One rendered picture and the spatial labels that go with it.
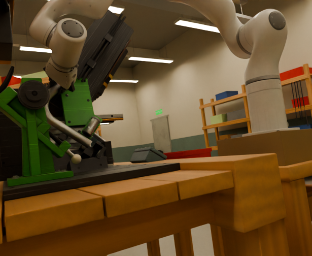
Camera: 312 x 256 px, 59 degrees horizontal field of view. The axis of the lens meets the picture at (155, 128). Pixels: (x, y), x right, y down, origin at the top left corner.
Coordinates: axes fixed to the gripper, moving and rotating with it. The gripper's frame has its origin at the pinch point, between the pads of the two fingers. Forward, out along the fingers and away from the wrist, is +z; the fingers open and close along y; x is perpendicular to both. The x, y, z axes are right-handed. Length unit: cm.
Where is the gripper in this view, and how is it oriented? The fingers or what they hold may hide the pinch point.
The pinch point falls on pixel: (57, 86)
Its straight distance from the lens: 110.1
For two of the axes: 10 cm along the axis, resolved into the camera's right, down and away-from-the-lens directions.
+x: -4.5, 6.9, -5.7
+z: -4.3, 3.9, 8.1
